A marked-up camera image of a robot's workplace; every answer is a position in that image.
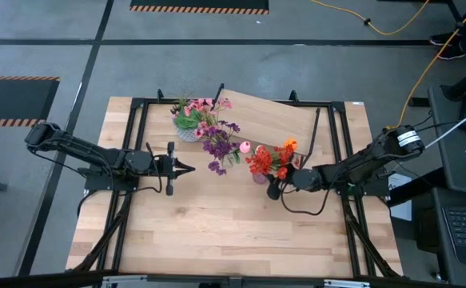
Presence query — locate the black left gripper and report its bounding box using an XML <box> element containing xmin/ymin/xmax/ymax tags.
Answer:
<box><xmin>152</xmin><ymin>142</ymin><xmax>197</xmax><ymax>196</ymax></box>

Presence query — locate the dark grey side table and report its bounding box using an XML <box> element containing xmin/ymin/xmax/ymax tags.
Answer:
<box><xmin>428</xmin><ymin>86</ymin><xmax>466</xmax><ymax>196</ymax></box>

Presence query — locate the purple artificial flower bunch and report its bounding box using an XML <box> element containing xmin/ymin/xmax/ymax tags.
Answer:
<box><xmin>202</xmin><ymin>119</ymin><xmax>241</xmax><ymax>177</ymax></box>

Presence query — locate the yellow extension cable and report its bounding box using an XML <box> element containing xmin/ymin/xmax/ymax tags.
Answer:
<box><xmin>396</xmin><ymin>0</ymin><xmax>466</xmax><ymax>129</ymax></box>
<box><xmin>310</xmin><ymin>0</ymin><xmax>432</xmax><ymax>36</ymax></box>

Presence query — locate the succulent in patterned pot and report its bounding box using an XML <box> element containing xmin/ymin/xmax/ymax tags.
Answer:
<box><xmin>169</xmin><ymin>90</ymin><xmax>205</xmax><ymax>143</ymax></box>

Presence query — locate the red artificial flower bunch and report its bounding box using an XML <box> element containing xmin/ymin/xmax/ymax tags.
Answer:
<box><xmin>245</xmin><ymin>139</ymin><xmax>302</xmax><ymax>181</ymax></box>

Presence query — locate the black metal table frame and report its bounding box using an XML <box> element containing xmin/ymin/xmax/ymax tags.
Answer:
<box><xmin>72</xmin><ymin>88</ymin><xmax>404</xmax><ymax>281</ymax></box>

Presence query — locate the silver aluminium rail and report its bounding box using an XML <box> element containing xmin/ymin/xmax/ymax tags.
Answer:
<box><xmin>100</xmin><ymin>274</ymin><xmax>372</xmax><ymax>288</ymax></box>

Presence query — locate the dark grey desk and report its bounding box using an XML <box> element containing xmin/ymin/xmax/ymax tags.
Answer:
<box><xmin>411</xmin><ymin>187</ymin><xmax>466</xmax><ymax>288</ymax></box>

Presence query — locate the pink artificial tulip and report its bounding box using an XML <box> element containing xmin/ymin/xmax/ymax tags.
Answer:
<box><xmin>232</xmin><ymin>141</ymin><xmax>252</xmax><ymax>164</ymax></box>

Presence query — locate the pink artificial blossom bunch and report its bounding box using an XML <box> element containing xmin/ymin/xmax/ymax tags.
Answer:
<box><xmin>170</xmin><ymin>97</ymin><xmax>233</xmax><ymax>140</ymax></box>

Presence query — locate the black hazard-striped floor mat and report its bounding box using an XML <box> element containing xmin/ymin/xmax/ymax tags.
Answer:
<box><xmin>0</xmin><ymin>75</ymin><xmax>61</xmax><ymax>128</ymax></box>
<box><xmin>129</xmin><ymin>0</ymin><xmax>270</xmax><ymax>16</ymax></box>

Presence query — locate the white cable sleeve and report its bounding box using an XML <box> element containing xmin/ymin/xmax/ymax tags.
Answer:
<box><xmin>424</xmin><ymin>102</ymin><xmax>466</xmax><ymax>150</ymax></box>

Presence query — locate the black stand base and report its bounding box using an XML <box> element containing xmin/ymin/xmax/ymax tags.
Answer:
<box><xmin>407</xmin><ymin>59</ymin><xmax>466</xmax><ymax>108</ymax></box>

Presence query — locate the white paper sign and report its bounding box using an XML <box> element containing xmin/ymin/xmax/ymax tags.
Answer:
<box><xmin>388</xmin><ymin>172</ymin><xmax>413</xmax><ymax>222</ymax></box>

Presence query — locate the person's shoe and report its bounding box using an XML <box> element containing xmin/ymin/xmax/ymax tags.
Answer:
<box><xmin>436</xmin><ymin>46</ymin><xmax>466</xmax><ymax>61</ymax></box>
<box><xmin>429</xmin><ymin>31</ymin><xmax>462</xmax><ymax>46</ymax></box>

